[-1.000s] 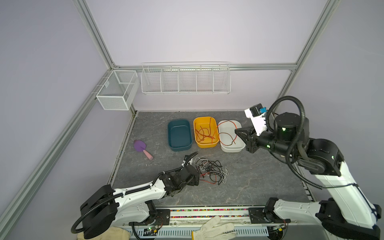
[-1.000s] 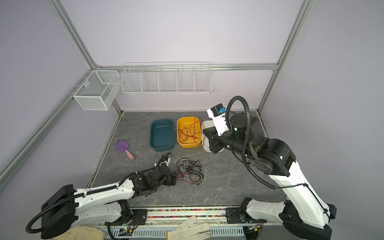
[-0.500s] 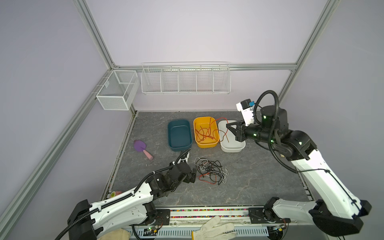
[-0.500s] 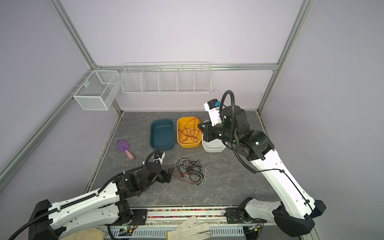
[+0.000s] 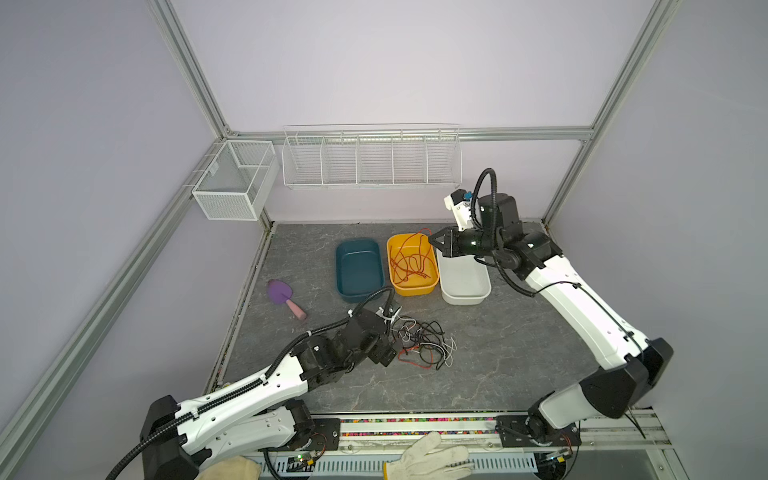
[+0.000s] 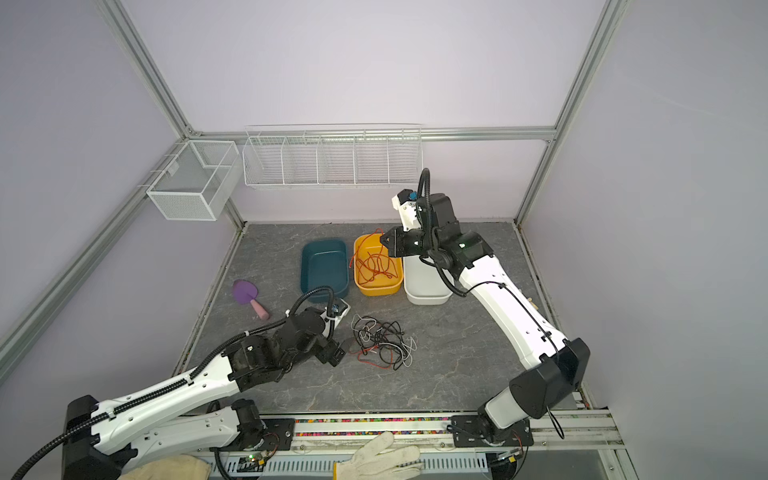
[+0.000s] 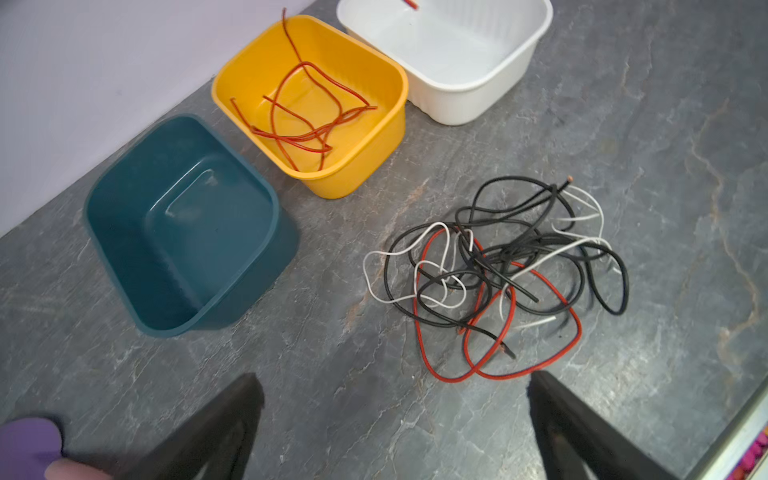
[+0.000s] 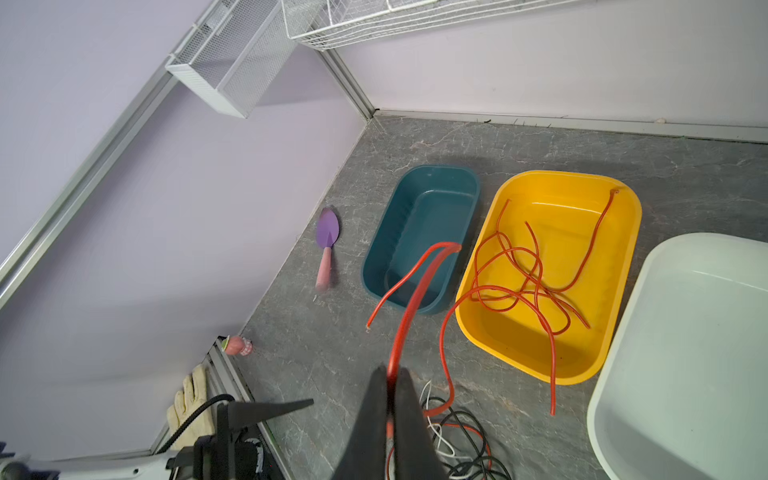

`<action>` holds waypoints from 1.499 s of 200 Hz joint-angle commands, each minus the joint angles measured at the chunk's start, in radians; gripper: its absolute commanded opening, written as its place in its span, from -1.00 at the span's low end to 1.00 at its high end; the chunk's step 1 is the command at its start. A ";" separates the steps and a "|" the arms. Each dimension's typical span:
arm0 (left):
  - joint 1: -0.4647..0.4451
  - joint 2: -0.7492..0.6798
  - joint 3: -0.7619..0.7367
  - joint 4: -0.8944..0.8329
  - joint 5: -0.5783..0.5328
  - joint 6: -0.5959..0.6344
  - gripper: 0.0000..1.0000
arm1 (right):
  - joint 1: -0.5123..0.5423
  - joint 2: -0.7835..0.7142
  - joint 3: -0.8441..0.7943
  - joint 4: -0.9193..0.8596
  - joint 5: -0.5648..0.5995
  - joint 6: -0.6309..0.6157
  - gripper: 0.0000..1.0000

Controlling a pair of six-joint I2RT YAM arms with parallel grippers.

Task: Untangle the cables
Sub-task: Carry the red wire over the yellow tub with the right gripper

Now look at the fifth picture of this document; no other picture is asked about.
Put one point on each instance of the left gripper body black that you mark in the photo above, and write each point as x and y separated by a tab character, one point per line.
381	351

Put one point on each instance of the yellow plastic bin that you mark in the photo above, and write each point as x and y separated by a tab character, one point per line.
412	264

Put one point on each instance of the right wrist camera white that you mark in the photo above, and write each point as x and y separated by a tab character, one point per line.
458	203

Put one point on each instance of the teal plastic bin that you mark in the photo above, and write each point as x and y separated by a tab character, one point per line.
359	269

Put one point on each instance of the cream work glove left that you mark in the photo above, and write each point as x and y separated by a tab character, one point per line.
235	468

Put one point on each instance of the white plastic bin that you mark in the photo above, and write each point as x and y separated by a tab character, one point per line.
463	281

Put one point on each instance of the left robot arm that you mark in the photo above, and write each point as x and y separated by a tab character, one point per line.
262	411

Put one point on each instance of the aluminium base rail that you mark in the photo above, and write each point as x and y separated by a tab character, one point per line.
491	432

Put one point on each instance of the white work glove centre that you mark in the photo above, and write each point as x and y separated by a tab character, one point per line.
427	459

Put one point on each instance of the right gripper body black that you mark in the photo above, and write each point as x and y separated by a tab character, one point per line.
470	244

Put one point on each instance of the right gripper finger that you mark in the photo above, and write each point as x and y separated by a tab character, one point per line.
438	237
445	250

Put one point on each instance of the purple pink scoop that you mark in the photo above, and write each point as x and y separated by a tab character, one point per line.
280	292

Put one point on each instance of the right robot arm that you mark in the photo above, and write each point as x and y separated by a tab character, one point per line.
488	229

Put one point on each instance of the small white mesh basket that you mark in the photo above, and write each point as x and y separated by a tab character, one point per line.
236	183

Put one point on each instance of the long white wire basket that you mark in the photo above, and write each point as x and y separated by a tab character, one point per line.
384	155

